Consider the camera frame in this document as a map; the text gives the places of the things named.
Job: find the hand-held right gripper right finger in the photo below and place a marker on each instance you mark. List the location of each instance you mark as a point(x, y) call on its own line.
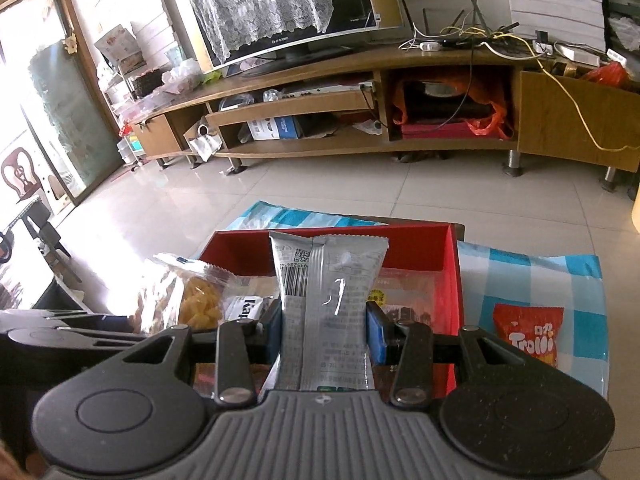
point(375, 335)

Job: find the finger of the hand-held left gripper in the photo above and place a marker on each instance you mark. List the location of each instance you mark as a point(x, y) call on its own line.
point(75, 339)
point(60, 321)

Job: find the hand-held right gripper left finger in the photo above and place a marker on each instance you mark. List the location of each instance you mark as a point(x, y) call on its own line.
point(272, 332)

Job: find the pale grey barcode snack packet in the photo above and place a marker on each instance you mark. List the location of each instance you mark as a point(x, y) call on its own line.
point(330, 310)

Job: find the clear waffle packet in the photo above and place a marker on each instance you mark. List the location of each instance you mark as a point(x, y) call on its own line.
point(197, 305)

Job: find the red cardboard box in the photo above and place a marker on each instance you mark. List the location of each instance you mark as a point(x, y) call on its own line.
point(425, 250)

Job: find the red gummy candy packet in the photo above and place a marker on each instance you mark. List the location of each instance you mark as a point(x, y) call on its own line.
point(527, 335)

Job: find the white black-print snack packet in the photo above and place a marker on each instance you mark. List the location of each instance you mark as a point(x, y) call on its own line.
point(245, 308)

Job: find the dark dried meat packet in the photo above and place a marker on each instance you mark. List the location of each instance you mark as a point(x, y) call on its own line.
point(405, 295)

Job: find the black chair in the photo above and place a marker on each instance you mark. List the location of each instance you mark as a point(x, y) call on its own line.
point(50, 240)

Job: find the blue checked tablecloth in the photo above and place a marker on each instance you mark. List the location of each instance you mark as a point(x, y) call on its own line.
point(500, 275)

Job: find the carved wooden chair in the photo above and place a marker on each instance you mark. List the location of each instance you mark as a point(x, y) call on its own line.
point(20, 175)

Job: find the blue and white box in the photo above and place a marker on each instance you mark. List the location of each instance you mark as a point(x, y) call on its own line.
point(275, 127)

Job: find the flat red box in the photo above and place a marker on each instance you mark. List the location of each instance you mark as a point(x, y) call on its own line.
point(440, 130)

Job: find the orange plastic bag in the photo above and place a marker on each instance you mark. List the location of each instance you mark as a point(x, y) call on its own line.
point(492, 110)

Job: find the white plastic bags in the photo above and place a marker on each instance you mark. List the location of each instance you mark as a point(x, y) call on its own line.
point(180, 77)

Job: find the beige trash bin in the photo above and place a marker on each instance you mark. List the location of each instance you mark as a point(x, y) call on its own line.
point(635, 212)

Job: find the wooden television stand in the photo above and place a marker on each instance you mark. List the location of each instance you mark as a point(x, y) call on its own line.
point(565, 110)

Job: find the black router with antennas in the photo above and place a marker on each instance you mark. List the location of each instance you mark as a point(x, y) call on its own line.
point(465, 30)

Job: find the white lace cloth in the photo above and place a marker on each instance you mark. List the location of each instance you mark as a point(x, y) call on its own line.
point(260, 5)

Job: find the red plastic bag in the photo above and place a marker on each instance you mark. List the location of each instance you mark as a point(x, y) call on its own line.
point(605, 74)

